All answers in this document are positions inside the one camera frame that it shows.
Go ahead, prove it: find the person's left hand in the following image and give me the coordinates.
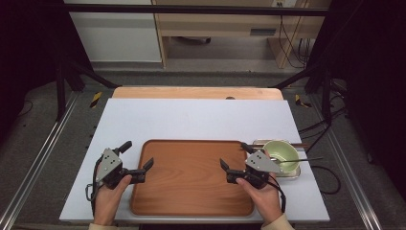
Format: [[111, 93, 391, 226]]
[[93, 173, 132, 226]]

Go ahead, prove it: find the right hand-held gripper black cable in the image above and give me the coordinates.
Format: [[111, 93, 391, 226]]
[[267, 174, 287, 215]]

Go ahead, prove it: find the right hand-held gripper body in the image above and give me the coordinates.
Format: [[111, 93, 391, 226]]
[[225, 149, 283, 190]]

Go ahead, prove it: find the white power socket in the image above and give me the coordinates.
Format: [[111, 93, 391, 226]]
[[271, 0, 299, 9]]

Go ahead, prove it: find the black curtain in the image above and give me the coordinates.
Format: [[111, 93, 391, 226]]
[[305, 0, 406, 200], [0, 0, 95, 145]]

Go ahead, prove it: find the yellow black tape strip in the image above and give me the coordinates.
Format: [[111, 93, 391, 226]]
[[293, 93, 313, 108], [89, 91, 103, 109]]

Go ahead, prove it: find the light wooden table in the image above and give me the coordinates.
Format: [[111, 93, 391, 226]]
[[111, 85, 285, 102]]

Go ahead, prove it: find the black horizontal frame bar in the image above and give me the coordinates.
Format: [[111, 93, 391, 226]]
[[61, 3, 334, 17]]

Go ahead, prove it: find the black metal stand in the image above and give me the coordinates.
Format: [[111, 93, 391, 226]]
[[55, 56, 120, 123], [273, 61, 333, 124]]

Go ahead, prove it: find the light wooden desk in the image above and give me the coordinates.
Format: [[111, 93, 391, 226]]
[[150, 0, 333, 70]]

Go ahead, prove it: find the brown wooden tray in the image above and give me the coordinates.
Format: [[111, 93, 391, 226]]
[[129, 139, 256, 218]]

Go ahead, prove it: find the person's right hand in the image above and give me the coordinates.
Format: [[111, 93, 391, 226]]
[[235, 172, 284, 226]]

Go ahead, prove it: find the black hanging desk cable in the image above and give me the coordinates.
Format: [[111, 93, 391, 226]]
[[278, 14, 314, 70]]

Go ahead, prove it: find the white table cover board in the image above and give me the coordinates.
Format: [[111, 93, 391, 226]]
[[58, 98, 330, 223]]

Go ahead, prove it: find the grey metal carabiner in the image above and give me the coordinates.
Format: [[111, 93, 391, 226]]
[[84, 183, 97, 202]]

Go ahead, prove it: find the left hand-held gripper black cable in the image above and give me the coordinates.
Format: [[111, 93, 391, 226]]
[[90, 156, 104, 216]]

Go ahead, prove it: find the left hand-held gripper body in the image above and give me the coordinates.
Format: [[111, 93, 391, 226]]
[[95, 147, 147, 190]]

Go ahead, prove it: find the green bowl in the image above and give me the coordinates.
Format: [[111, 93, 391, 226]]
[[261, 139, 301, 175]]

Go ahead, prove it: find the hand-held gripper black cable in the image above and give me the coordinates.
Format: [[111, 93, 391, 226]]
[[267, 174, 287, 215], [90, 156, 104, 216]]

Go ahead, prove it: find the thin black floor cable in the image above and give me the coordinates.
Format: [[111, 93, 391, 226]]
[[17, 100, 34, 118]]

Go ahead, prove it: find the white cabinet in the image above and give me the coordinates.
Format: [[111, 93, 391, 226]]
[[62, 0, 163, 63]]

